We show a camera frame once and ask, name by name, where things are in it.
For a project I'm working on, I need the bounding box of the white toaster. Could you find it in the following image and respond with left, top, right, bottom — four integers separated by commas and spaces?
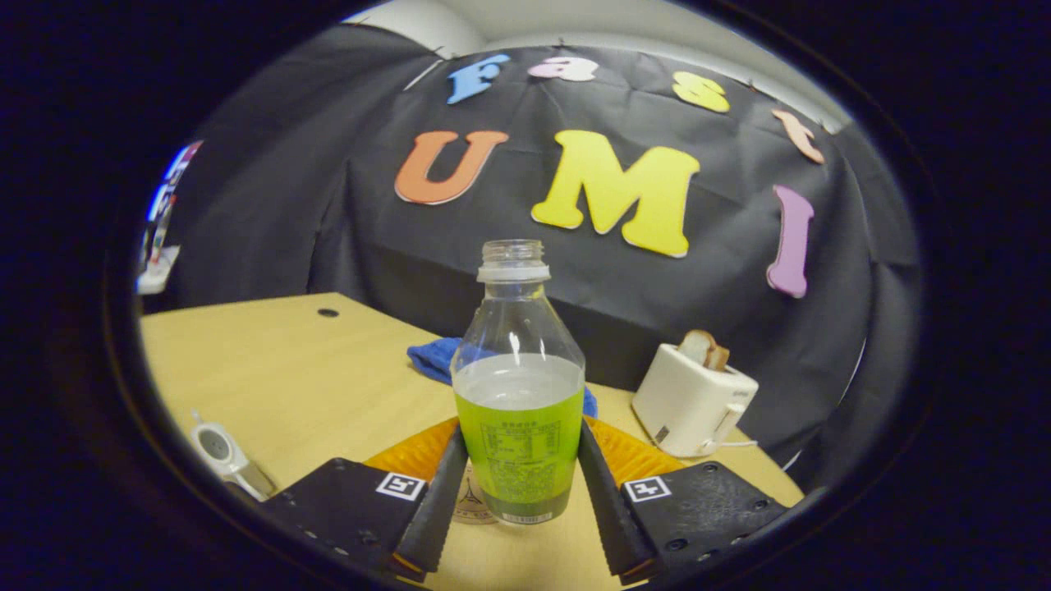
631, 343, 760, 459

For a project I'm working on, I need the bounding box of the bread slice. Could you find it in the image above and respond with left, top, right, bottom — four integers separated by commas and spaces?
678, 329, 730, 372

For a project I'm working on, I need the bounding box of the blue towel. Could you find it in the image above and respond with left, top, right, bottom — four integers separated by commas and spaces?
407, 337, 599, 418

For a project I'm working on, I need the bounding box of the green label water bottle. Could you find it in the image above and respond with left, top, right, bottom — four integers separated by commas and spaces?
450, 238, 586, 525

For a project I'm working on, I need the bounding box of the small white side table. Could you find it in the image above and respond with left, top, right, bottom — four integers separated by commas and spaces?
135, 245, 181, 295

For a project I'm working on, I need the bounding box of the round clear coaster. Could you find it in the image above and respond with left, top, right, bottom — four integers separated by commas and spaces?
454, 460, 498, 525

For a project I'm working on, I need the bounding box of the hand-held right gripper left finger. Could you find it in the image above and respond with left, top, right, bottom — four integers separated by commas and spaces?
261, 415, 470, 585

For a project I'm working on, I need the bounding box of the computer monitor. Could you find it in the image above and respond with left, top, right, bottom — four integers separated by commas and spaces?
144, 140, 204, 263

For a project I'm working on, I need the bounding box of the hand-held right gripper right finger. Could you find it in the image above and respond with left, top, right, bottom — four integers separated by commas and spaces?
577, 417, 789, 585

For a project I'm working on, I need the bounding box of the black backdrop cloth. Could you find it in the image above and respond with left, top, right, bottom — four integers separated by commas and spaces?
164, 25, 925, 493

